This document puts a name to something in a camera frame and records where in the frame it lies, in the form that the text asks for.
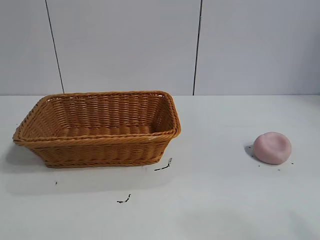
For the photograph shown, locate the brown wicker basket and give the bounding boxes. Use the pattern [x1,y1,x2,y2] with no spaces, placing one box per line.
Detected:
[12,90,182,169]

